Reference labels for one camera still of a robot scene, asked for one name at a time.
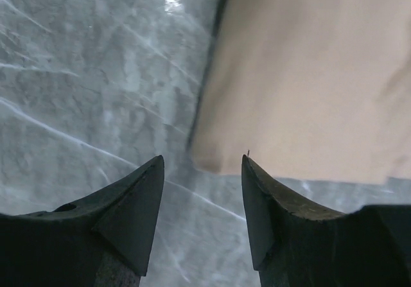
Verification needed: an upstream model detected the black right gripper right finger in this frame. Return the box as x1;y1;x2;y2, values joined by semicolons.
241;156;410;286

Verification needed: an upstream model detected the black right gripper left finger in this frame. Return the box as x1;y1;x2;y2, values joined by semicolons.
1;155;164;286

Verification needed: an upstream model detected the beige t-shirt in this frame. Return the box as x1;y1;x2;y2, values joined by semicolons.
191;0;410;184

